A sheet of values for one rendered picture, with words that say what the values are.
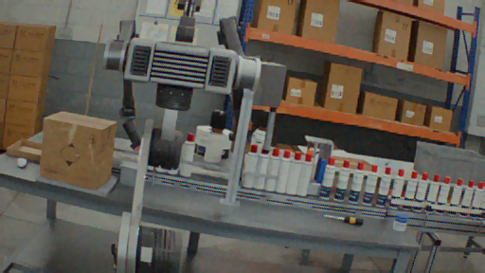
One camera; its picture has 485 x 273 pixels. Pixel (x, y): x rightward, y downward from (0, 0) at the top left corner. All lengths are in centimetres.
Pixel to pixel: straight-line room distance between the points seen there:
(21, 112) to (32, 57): 56
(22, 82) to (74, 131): 344
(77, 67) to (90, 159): 481
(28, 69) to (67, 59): 148
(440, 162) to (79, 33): 455
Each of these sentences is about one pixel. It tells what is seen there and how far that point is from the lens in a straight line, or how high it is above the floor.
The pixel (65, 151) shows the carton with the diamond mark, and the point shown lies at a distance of 279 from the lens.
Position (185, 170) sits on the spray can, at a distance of 313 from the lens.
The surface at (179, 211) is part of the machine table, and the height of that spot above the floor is 83.
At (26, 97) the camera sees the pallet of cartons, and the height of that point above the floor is 69.
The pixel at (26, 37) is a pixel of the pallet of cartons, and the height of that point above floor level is 128.
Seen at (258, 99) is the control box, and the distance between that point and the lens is 291.
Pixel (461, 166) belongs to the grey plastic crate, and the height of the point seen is 94.
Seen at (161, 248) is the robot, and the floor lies 93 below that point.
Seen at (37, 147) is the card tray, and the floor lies 84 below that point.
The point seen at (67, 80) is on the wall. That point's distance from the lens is 756.
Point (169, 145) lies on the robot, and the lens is 239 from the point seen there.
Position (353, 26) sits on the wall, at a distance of 768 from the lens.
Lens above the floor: 163
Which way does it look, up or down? 10 degrees down
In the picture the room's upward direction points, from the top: 10 degrees clockwise
